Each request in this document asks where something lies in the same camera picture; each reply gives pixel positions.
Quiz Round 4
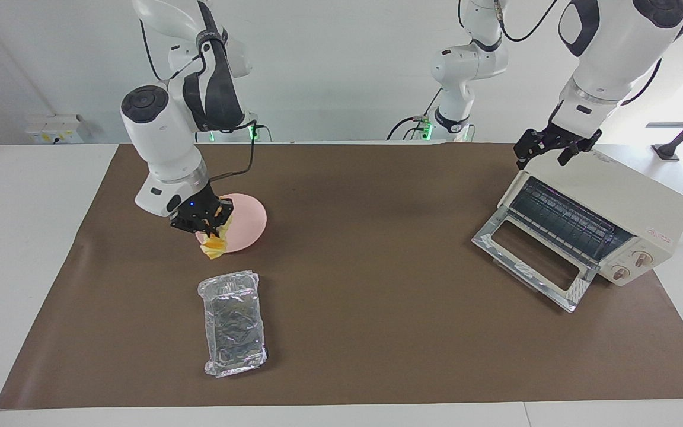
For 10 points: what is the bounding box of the sliced yellow bread loaf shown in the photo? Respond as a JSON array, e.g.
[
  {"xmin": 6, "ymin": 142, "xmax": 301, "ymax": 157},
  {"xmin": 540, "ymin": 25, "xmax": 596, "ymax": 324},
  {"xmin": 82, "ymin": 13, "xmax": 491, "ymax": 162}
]
[{"xmin": 199, "ymin": 213, "xmax": 234, "ymax": 262}]

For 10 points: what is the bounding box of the aluminium foil tray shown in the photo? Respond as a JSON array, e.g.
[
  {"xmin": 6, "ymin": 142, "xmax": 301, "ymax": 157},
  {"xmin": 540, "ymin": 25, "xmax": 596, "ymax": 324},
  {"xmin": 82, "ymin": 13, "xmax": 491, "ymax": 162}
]
[{"xmin": 197, "ymin": 270, "xmax": 269, "ymax": 378}]

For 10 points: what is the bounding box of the cream toaster oven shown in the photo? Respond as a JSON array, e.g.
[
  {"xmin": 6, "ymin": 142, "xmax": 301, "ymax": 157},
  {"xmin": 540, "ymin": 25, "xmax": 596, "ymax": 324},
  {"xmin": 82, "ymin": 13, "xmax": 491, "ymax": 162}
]
[{"xmin": 472, "ymin": 148, "xmax": 683, "ymax": 313}]

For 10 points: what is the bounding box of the glass oven door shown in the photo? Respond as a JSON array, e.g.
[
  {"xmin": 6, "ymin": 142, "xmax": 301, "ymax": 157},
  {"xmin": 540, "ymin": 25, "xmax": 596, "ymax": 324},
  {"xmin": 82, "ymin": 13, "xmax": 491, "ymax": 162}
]
[{"xmin": 472, "ymin": 211, "xmax": 598, "ymax": 313}]

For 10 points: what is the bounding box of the pink round plate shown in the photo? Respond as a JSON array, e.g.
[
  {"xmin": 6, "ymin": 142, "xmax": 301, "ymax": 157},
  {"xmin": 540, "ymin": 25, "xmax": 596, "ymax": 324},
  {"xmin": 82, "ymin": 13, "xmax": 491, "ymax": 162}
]
[{"xmin": 195, "ymin": 193, "xmax": 268, "ymax": 254}]

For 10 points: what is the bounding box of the brown table mat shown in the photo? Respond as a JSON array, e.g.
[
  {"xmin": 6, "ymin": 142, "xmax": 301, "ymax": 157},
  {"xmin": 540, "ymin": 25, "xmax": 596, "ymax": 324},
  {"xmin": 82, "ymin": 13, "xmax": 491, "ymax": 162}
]
[{"xmin": 0, "ymin": 142, "xmax": 683, "ymax": 410}]

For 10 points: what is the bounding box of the metal oven wire rack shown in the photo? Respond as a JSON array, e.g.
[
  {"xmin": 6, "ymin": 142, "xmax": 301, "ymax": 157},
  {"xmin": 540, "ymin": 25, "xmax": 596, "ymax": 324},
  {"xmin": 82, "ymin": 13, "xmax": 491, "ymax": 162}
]
[{"xmin": 508, "ymin": 177, "xmax": 633, "ymax": 262}]

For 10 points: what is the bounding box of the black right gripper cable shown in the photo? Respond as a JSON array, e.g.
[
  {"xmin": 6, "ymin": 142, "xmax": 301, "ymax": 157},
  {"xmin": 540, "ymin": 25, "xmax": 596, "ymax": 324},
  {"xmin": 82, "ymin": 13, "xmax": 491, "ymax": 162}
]
[{"xmin": 206, "ymin": 119, "xmax": 257, "ymax": 181}]

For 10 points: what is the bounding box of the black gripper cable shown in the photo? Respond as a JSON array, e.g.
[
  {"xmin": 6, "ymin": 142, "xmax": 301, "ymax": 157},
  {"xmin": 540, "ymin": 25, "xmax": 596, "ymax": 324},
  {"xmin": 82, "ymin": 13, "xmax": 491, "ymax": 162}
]
[
  {"xmin": 493, "ymin": 0, "xmax": 665, "ymax": 106},
  {"xmin": 206, "ymin": 119, "xmax": 257, "ymax": 181}
]

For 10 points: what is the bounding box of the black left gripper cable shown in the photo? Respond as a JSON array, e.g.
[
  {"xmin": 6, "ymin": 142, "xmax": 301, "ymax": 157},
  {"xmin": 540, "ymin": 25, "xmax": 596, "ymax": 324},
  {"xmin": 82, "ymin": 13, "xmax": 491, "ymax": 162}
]
[{"xmin": 493, "ymin": 0, "xmax": 665, "ymax": 106}]

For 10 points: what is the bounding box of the black left arm base cable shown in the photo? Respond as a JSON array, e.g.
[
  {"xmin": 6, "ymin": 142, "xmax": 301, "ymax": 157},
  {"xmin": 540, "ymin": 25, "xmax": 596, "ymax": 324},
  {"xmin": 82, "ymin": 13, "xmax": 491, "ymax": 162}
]
[{"xmin": 387, "ymin": 88, "xmax": 442, "ymax": 141}]

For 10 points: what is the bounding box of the white wall socket box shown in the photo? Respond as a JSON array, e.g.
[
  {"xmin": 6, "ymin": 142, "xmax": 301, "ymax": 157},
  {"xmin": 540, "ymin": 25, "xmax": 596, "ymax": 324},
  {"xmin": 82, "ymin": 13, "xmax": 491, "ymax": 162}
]
[{"xmin": 25, "ymin": 115, "xmax": 84, "ymax": 145}]

